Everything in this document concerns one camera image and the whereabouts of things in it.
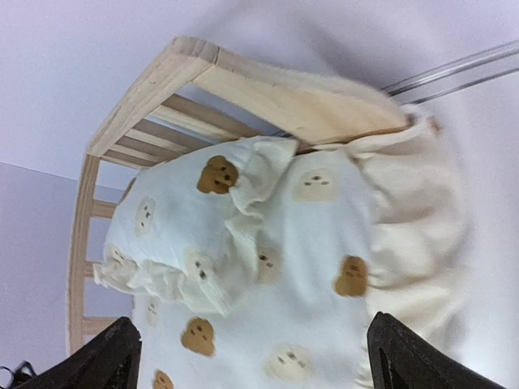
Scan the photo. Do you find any bear print cream cushion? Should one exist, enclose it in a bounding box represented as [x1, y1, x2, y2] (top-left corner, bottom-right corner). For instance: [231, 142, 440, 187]
[131, 105, 468, 388]

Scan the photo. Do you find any small bear print pillow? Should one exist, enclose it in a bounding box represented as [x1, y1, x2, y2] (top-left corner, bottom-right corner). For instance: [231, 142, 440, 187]
[93, 136, 298, 316]

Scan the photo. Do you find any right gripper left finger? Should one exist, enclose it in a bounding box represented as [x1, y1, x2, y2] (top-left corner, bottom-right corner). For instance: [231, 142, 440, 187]
[18, 317, 142, 389]

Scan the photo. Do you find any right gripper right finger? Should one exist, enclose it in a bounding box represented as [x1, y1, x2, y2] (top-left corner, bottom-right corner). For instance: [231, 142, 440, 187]
[367, 312, 501, 389]

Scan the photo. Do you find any wooden pet bed frame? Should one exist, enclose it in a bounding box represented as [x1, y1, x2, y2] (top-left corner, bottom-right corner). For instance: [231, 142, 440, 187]
[67, 36, 410, 352]

